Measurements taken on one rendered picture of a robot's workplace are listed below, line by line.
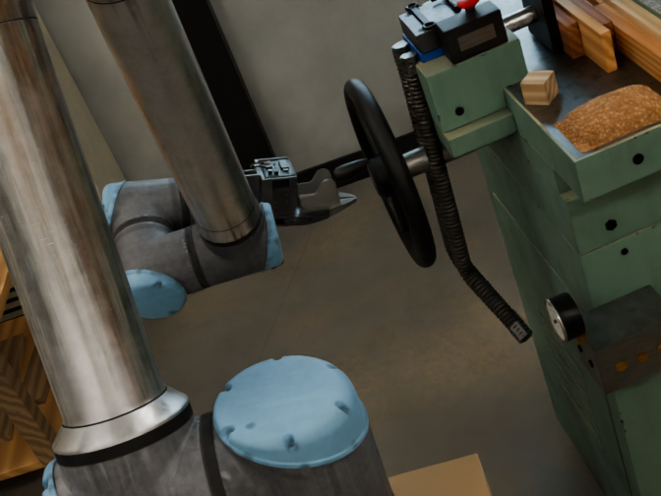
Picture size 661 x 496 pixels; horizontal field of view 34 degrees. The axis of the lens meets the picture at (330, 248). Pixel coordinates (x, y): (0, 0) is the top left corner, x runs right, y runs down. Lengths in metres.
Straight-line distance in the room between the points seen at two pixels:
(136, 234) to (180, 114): 0.30
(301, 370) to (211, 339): 1.66
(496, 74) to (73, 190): 0.62
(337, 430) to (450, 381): 1.32
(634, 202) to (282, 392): 0.56
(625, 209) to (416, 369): 1.10
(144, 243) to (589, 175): 0.61
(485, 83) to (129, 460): 0.69
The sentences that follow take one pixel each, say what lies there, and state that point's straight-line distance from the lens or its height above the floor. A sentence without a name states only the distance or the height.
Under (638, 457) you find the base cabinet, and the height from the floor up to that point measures 0.31.
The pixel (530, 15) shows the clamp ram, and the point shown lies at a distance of 1.52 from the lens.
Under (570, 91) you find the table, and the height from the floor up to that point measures 0.90.
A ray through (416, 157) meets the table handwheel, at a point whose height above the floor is 0.82.
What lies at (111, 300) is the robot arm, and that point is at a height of 1.03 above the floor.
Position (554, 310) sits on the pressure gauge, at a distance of 1.41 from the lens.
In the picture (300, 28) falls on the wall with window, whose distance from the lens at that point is 2.95.
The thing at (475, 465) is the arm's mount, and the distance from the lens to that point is 1.36.
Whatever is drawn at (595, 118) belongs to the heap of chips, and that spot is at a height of 0.92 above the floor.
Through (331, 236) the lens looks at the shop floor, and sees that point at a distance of 2.96.
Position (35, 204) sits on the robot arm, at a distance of 1.09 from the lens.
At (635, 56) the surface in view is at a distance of 1.44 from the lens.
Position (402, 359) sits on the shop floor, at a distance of 2.48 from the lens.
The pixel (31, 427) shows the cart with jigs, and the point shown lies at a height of 0.28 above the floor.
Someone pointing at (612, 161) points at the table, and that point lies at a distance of 1.30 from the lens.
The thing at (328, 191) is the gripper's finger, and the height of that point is 0.78.
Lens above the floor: 1.59
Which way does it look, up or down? 33 degrees down
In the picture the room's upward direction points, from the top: 22 degrees counter-clockwise
